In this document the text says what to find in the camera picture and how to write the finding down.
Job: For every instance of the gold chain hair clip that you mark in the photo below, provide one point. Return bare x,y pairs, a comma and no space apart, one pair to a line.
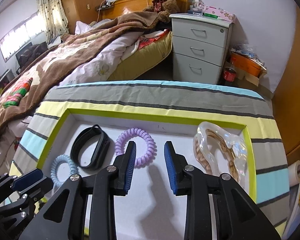
219,151

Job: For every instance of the green white shallow box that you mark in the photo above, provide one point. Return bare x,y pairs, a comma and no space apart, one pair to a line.
150,210

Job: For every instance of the wooden wardrobe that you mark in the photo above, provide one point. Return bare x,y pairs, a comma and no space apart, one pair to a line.
80,2

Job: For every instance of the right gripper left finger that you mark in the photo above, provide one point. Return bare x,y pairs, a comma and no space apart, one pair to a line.
63,216

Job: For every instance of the brown teddy bear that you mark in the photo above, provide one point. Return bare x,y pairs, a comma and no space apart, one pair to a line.
163,8

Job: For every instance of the striped table cloth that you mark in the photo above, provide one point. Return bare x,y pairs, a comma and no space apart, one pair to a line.
175,102

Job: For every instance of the grey three-drawer nightstand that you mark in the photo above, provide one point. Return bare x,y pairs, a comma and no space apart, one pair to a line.
199,45

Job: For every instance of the pink flowered box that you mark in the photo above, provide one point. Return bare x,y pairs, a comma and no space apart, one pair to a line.
219,14

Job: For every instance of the black wristband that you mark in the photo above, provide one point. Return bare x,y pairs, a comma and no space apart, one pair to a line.
90,148

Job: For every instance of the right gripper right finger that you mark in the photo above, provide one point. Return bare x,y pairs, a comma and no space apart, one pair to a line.
215,203

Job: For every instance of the paper towel roll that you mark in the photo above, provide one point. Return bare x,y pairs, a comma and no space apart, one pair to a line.
294,173

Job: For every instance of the dotted curtain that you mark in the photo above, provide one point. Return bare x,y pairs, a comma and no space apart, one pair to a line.
53,14

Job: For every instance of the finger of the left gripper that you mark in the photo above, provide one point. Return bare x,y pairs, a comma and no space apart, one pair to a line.
26,180

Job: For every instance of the orange storage box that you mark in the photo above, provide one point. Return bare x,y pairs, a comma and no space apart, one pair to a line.
245,63

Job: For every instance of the white floral bedsheet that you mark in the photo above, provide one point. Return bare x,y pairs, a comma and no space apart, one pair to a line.
105,63

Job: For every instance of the yellow mattress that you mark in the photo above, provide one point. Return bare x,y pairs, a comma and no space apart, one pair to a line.
143,59

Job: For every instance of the wooden headboard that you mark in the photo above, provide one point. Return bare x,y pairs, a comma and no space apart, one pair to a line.
120,7

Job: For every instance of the brown patterned blanket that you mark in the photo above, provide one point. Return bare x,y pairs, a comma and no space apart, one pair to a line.
53,66

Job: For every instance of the cola bottle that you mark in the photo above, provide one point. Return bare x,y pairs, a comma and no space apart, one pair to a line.
229,74

